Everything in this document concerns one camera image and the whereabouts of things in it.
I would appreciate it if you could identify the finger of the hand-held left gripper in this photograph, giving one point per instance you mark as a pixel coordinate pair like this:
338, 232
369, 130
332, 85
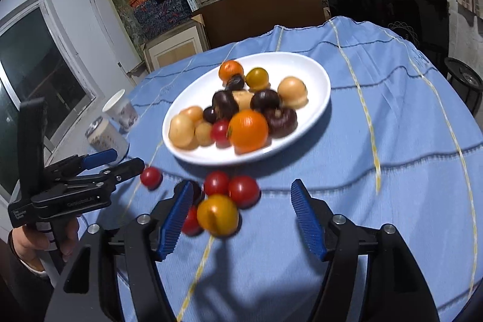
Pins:
128, 168
100, 158

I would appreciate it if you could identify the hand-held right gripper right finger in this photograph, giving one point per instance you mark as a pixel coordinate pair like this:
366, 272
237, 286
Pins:
307, 220

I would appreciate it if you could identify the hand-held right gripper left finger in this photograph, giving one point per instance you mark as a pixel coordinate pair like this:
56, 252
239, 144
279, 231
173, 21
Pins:
175, 220

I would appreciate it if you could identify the dark purple mangosteen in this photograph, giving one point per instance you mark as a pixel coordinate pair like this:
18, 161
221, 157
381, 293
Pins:
224, 104
265, 100
197, 190
210, 114
234, 82

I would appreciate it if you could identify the tan round fruit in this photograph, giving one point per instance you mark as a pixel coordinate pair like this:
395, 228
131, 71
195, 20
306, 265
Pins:
292, 92
193, 113
203, 133
182, 131
243, 100

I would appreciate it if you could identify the dark chocolate donut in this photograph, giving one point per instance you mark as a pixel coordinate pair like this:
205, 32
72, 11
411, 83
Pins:
283, 122

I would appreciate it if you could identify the white oval plate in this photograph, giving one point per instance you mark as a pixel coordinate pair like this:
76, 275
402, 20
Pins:
305, 118

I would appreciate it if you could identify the large orange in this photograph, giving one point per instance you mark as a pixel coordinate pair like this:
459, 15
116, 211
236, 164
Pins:
248, 130

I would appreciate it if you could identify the small orange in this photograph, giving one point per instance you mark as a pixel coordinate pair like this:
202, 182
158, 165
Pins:
231, 70

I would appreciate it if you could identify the person's left forearm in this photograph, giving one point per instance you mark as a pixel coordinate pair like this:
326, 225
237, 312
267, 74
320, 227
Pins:
19, 278

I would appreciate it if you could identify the person's left hand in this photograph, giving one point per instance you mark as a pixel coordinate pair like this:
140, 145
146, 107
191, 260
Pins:
70, 231

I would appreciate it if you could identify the white printed cup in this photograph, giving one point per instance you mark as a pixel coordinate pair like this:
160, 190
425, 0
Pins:
120, 110
105, 137

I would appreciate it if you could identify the blue tablecloth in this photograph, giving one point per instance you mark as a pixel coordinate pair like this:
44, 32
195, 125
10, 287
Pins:
377, 175

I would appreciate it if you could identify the window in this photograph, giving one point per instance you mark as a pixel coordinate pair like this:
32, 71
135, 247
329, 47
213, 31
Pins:
34, 73

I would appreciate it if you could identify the beige cardboard box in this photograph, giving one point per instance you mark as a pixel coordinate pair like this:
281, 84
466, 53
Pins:
177, 46

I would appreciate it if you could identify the brown cardboard sheet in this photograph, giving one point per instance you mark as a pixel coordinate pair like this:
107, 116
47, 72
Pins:
264, 9

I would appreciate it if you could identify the black stool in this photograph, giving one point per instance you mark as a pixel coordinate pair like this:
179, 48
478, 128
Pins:
466, 80

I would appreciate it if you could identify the black chair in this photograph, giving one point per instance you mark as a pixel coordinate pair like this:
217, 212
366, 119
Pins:
388, 5

